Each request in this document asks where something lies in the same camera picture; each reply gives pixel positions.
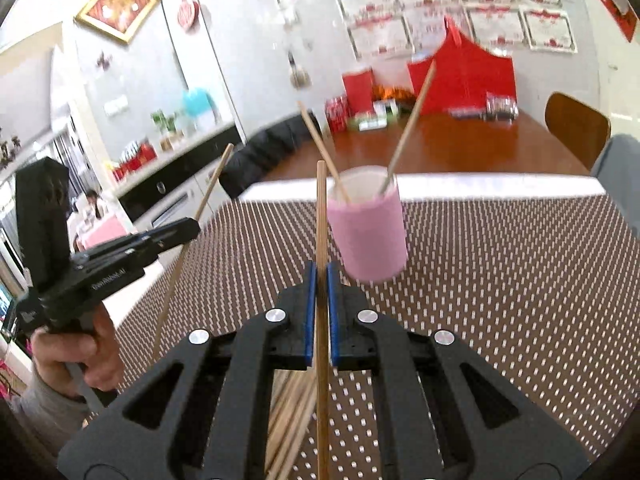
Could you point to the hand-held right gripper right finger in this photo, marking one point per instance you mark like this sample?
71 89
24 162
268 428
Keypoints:
334 310

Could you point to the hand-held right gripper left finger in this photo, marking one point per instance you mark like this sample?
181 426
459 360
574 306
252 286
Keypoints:
310 310

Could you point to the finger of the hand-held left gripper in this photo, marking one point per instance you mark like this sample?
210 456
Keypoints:
170 232

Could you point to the wooden chopstick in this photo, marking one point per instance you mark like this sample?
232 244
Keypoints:
415 105
321 210
215 180
315 132

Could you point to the pink cup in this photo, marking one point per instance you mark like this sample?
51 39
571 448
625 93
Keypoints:
370 235

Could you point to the bunch of wooden chopsticks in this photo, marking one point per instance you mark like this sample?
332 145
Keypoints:
292 410

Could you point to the person's left forearm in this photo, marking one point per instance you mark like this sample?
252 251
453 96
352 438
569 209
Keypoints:
45 415

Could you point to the person's left hand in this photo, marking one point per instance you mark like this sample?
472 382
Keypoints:
105 355

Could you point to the white and black cabinet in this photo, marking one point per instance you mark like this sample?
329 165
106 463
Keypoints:
190 175

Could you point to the red boxes on counter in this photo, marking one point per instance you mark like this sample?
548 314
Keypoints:
135 160

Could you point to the green potted plant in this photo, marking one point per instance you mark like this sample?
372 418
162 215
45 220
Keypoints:
167 122

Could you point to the teal water jug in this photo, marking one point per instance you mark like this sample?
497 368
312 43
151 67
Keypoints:
200 107

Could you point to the black jacket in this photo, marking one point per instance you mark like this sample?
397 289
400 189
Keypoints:
265 145

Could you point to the brown polka dot tablecloth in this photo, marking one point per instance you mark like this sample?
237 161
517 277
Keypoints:
500 285

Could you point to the green box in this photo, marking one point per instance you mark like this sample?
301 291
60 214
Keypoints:
367 122

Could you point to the red soda can pack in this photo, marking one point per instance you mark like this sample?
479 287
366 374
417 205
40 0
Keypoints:
336 112

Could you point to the beige hanging ornament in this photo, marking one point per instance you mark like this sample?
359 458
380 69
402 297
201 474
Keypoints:
298 75

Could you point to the red hanging ornament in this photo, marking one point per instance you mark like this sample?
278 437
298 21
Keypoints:
187 12

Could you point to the orange snack bag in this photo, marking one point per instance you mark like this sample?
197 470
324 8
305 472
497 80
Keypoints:
395 94

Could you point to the gold framed picture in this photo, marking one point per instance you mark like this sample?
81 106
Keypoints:
117 7

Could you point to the dark packet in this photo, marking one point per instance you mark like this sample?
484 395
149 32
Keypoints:
501 107

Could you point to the red gift bag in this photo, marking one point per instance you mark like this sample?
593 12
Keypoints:
465 75

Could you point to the wooden chair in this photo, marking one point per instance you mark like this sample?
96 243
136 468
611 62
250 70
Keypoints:
575 125

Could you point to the grey cloth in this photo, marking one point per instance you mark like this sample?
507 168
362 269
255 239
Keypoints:
620 170

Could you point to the white wall switch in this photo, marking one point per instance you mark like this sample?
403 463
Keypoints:
116 105

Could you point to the wall of framed certificates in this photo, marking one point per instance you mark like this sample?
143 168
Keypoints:
500 25

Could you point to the red wall poster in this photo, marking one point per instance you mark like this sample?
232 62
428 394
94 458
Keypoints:
617 5

